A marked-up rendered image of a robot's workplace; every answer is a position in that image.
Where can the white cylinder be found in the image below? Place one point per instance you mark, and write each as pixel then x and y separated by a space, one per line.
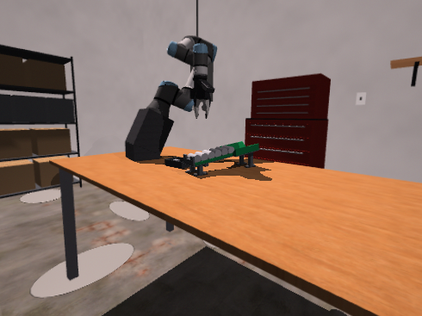
pixel 229 148

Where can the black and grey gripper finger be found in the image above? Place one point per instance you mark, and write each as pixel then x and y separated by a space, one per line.
pixel 196 104
pixel 206 105

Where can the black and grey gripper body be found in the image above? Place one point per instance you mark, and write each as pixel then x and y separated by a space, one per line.
pixel 197 88

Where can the light grey cylinder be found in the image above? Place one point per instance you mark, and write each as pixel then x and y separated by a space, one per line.
pixel 217 152
pixel 203 155
pixel 209 153
pixel 224 151
pixel 197 157

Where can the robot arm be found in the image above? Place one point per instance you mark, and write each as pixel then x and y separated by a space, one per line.
pixel 168 92

